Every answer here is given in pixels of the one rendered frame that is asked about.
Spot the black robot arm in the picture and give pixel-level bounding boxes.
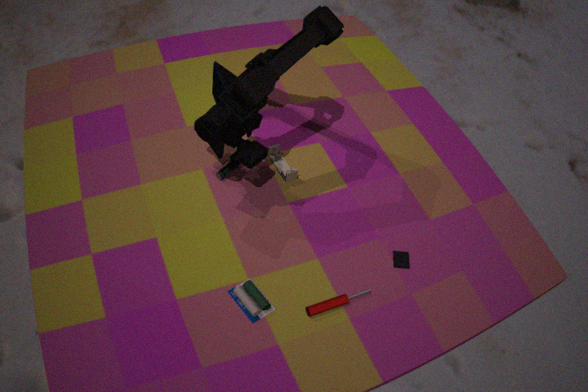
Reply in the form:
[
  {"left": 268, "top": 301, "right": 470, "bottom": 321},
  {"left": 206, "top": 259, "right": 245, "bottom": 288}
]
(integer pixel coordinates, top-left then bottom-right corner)
[{"left": 195, "top": 6, "right": 344, "bottom": 144}]

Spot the red-handled screwdriver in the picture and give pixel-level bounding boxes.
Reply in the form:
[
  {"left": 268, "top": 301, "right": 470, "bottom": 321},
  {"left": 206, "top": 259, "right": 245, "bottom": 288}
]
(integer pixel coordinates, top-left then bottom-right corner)
[{"left": 305, "top": 288, "right": 371, "bottom": 317}]

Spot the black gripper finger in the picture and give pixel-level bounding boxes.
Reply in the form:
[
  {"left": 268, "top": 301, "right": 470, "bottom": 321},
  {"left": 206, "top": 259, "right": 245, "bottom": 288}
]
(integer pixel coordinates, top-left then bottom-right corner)
[
  {"left": 229, "top": 152, "right": 240, "bottom": 170},
  {"left": 208, "top": 140, "right": 225, "bottom": 159}
]

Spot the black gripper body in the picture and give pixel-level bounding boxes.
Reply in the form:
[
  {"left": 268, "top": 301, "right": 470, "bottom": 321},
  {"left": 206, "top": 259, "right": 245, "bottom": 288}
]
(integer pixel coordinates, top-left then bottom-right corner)
[{"left": 218, "top": 118, "right": 268, "bottom": 168}]

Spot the black cylindrical battery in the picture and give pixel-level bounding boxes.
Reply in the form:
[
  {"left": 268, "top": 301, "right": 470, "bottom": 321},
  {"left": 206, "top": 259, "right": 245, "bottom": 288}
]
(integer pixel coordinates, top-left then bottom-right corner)
[{"left": 216, "top": 162, "right": 234, "bottom": 180}]

